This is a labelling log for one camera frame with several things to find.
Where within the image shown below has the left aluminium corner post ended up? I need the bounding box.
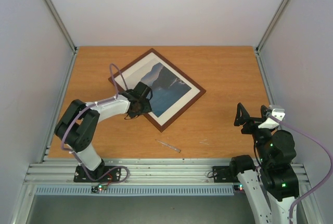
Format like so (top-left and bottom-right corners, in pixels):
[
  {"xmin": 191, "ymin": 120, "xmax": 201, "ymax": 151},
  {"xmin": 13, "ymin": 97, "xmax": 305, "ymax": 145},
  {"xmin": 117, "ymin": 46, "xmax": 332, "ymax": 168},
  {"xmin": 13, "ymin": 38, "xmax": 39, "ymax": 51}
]
[{"xmin": 28, "ymin": 0, "xmax": 78, "ymax": 54}]

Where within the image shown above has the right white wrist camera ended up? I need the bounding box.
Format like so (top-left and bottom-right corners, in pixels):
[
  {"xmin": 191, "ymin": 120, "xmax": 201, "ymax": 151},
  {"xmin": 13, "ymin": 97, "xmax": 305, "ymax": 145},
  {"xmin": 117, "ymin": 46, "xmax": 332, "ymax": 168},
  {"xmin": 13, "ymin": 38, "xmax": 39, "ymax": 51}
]
[{"xmin": 258, "ymin": 105, "xmax": 286, "ymax": 130}]

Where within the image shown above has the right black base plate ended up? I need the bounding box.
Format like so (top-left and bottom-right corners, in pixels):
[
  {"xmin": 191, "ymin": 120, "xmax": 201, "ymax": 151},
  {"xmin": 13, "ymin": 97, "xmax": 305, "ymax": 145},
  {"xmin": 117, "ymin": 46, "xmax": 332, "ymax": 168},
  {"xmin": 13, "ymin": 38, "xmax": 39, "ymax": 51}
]
[{"xmin": 212, "ymin": 166, "xmax": 238, "ymax": 183}]

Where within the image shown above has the aluminium corner post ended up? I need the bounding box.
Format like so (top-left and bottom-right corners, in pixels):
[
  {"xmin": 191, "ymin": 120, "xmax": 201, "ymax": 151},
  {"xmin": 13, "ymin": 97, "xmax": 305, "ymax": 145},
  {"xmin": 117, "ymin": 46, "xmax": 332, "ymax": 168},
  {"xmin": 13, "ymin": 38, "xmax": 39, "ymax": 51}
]
[
  {"xmin": 28, "ymin": 0, "xmax": 78, "ymax": 54},
  {"xmin": 254, "ymin": 0, "xmax": 305, "ymax": 54}
]

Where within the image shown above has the right aluminium corner post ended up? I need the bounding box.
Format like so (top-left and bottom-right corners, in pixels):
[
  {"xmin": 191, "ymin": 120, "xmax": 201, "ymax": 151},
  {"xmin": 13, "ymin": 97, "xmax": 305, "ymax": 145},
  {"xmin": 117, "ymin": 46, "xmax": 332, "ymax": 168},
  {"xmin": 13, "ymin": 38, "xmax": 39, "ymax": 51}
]
[{"xmin": 254, "ymin": 0, "xmax": 305, "ymax": 54}]

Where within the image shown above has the brown wooden picture frame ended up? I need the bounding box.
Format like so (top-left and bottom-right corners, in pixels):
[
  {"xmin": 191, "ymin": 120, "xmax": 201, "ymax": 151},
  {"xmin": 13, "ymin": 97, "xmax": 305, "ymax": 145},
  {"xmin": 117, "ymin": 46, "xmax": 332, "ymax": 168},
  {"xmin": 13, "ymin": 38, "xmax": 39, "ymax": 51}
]
[{"xmin": 108, "ymin": 48, "xmax": 206, "ymax": 132}]

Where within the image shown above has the grey slotted cable duct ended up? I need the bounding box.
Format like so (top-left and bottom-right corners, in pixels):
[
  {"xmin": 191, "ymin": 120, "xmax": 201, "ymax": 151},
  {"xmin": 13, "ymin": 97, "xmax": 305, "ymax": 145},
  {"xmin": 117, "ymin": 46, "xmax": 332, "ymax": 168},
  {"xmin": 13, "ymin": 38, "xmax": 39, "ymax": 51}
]
[{"xmin": 35, "ymin": 185, "xmax": 234, "ymax": 196}]

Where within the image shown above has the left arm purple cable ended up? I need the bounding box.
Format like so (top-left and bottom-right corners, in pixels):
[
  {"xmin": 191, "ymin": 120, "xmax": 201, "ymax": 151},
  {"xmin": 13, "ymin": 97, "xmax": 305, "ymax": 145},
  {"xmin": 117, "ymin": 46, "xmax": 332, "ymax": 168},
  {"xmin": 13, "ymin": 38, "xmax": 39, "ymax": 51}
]
[{"xmin": 60, "ymin": 63, "xmax": 131, "ymax": 184}]

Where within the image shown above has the left small circuit board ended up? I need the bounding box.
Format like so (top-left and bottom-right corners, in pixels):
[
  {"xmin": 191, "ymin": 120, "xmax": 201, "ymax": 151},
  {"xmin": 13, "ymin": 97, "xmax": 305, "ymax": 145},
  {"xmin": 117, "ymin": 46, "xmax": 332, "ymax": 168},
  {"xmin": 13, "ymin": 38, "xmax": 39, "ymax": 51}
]
[{"xmin": 91, "ymin": 185, "xmax": 108, "ymax": 193}]

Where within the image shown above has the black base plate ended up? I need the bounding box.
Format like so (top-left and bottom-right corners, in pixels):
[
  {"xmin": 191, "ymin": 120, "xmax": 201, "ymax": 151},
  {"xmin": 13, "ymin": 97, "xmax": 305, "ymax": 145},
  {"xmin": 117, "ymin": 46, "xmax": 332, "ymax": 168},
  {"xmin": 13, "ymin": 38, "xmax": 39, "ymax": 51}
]
[
  {"xmin": 73, "ymin": 166, "xmax": 122, "ymax": 183},
  {"xmin": 212, "ymin": 166, "xmax": 238, "ymax": 183}
]

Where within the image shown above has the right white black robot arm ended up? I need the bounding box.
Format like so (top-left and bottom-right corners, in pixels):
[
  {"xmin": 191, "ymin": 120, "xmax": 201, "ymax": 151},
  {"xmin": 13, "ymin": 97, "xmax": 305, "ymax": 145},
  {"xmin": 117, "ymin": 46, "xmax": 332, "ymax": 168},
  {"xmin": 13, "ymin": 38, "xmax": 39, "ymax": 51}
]
[{"xmin": 229, "ymin": 103, "xmax": 299, "ymax": 223}]

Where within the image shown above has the small circuit board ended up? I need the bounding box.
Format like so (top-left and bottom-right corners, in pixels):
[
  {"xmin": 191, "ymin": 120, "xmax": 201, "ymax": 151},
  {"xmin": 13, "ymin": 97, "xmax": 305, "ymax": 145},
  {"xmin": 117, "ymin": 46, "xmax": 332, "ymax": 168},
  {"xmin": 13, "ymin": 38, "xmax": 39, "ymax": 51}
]
[
  {"xmin": 234, "ymin": 184, "xmax": 244, "ymax": 192},
  {"xmin": 91, "ymin": 185, "xmax": 108, "ymax": 193}
]

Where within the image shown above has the right small circuit board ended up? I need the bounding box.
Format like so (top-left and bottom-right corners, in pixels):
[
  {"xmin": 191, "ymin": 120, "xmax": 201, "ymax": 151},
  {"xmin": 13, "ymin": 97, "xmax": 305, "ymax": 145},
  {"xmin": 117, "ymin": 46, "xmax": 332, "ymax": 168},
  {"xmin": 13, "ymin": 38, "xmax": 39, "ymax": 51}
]
[{"xmin": 234, "ymin": 184, "xmax": 244, "ymax": 192}]

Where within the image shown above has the aluminium rail front beam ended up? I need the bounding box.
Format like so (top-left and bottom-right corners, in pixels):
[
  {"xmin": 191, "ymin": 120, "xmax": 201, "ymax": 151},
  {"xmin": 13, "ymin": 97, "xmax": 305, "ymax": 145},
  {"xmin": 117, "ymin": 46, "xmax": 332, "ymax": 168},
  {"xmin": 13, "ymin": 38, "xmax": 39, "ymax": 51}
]
[{"xmin": 24, "ymin": 158, "xmax": 310, "ymax": 184}]

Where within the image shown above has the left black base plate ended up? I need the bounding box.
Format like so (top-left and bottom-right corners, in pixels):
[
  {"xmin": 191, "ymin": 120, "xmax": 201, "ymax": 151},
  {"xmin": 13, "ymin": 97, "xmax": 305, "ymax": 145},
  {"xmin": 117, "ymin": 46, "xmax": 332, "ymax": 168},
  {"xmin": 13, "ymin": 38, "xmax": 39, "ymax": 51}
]
[{"xmin": 73, "ymin": 166, "xmax": 122, "ymax": 183}]

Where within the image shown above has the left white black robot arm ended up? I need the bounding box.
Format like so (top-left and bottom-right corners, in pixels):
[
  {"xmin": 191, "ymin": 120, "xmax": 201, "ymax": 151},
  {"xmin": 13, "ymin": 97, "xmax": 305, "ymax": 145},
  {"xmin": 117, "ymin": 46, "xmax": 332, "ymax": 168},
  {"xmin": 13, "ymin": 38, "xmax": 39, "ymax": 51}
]
[{"xmin": 54, "ymin": 82, "xmax": 153, "ymax": 181}]

